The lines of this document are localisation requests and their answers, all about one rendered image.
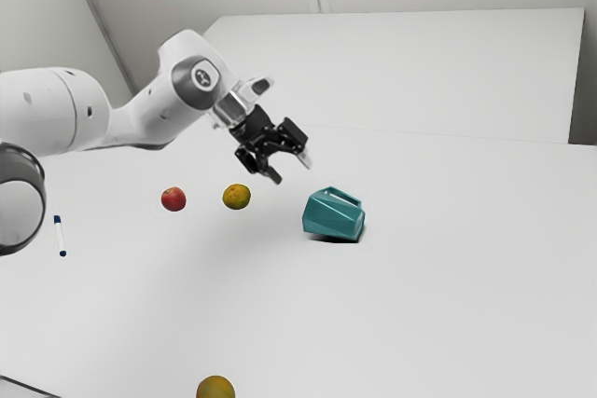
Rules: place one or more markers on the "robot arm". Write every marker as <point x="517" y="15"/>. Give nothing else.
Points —
<point x="140" y="109"/>

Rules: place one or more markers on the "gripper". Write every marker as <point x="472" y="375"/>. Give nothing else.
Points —
<point x="254" y="130"/>

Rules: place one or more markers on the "white pen with blue cap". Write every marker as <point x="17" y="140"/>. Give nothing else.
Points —
<point x="59" y="235"/>

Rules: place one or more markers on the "teal faceted mug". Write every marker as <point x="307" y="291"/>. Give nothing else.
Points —
<point x="333" y="215"/>

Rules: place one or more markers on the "red apple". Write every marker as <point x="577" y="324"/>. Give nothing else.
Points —
<point x="173" y="199"/>

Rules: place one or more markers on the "orange-green mango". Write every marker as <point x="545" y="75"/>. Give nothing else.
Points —
<point x="215" y="388"/>

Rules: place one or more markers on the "yellow-green orange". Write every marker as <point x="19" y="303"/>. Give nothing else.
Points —
<point x="236" y="196"/>

